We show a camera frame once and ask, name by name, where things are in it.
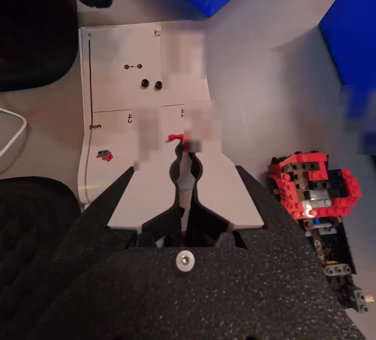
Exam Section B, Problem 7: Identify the blue bin with black divider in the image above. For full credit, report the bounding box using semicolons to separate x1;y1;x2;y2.
319;0;376;155

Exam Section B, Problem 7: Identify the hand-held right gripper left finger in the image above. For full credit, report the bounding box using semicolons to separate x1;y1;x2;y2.
107;141;184;233

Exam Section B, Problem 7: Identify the white cable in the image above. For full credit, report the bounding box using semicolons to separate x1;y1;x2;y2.
0;107;28;176

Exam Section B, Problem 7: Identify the black chair armrest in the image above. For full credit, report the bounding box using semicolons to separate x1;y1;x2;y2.
0;177;86;340
0;0;79;92

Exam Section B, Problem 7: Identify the red and black lego car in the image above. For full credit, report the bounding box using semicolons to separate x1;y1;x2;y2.
268;150;375;314

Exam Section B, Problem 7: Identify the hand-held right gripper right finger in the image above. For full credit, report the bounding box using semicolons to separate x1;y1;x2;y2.
188;152;265;231

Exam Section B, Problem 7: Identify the lego instruction booklet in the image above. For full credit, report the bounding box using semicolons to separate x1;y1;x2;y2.
77;21;236;238

